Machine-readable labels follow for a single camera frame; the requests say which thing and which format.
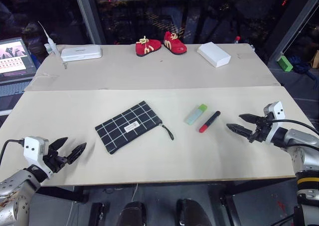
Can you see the white cardboard box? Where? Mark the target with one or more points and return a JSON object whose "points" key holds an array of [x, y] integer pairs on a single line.
{"points": [[213, 54]]}

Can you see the dark rounded robot foot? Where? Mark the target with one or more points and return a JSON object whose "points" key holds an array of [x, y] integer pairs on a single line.
{"points": [[132, 214], [192, 212]]}

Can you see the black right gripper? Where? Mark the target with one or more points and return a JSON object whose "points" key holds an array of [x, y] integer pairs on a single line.
{"points": [[261, 130]]}

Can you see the black red marker pen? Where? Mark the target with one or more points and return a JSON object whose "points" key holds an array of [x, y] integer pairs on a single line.
{"points": [[209, 121]]}

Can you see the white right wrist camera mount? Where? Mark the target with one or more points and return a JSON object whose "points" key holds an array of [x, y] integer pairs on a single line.
{"points": [[275, 113]]}

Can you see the red capped small bottle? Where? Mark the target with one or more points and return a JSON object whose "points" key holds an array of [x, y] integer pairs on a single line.
{"points": [[237, 40]]}

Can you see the white flat plastic case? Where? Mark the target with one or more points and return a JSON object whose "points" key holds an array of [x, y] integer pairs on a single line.
{"points": [[81, 53]]}

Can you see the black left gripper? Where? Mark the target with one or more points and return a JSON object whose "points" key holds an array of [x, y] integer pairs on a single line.
{"points": [[55, 161]]}

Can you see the black grid pencil pouch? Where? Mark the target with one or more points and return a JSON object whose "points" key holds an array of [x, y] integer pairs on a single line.
{"points": [[129, 127]]}

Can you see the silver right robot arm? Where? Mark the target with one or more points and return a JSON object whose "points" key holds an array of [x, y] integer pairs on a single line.
{"points": [[299, 146]]}

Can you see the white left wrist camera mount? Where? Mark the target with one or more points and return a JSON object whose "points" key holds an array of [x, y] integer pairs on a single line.
{"points": [[33, 147]]}

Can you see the red yellow toy shoe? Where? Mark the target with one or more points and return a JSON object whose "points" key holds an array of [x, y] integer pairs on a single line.
{"points": [[174, 43], [147, 47]]}

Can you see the green block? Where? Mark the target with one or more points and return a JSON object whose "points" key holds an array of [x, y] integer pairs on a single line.
{"points": [[285, 63]]}

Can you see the white glue tube with nozzle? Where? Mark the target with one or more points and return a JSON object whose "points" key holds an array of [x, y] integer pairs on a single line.
{"points": [[51, 44]]}

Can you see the laptop computer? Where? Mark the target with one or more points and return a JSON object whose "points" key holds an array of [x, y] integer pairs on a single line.
{"points": [[13, 61]]}

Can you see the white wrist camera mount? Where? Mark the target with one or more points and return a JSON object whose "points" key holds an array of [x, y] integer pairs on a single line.
{"points": [[275, 113], [33, 147]]}

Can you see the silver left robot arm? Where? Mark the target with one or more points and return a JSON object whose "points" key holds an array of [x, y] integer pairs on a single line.
{"points": [[15, 193]]}

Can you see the green translucent highlighter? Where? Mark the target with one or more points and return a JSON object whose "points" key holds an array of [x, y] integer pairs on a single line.
{"points": [[195, 114]]}

